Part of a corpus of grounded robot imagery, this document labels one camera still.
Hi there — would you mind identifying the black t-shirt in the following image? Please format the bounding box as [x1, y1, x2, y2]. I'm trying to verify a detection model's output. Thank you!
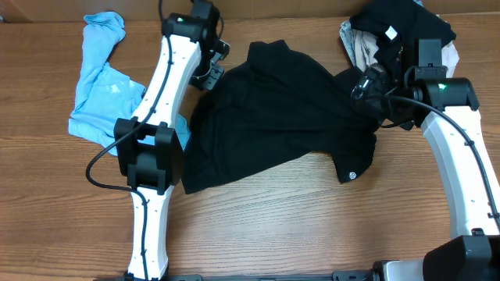
[182, 41, 379, 194]

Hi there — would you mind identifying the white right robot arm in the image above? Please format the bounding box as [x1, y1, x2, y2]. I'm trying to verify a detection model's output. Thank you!
[351, 64, 499, 280]

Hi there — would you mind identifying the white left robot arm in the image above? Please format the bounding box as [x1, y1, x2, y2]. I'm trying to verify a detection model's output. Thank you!
[114, 13, 230, 280]

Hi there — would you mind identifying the folded beige garment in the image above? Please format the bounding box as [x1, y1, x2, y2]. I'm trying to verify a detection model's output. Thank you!
[352, 30, 459, 78]

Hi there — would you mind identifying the folded grey striped garment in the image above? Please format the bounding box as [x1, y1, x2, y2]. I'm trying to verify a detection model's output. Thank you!
[339, 20, 356, 66]

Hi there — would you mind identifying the folded black garment on pile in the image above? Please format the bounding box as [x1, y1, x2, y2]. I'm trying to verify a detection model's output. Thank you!
[349, 0, 456, 80]

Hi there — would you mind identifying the light blue t-shirt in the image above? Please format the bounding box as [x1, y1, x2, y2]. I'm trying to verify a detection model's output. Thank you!
[68, 11, 191, 157]

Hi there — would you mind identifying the brown cardboard wall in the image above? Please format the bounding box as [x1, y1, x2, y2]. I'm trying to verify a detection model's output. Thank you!
[1, 0, 499, 23]

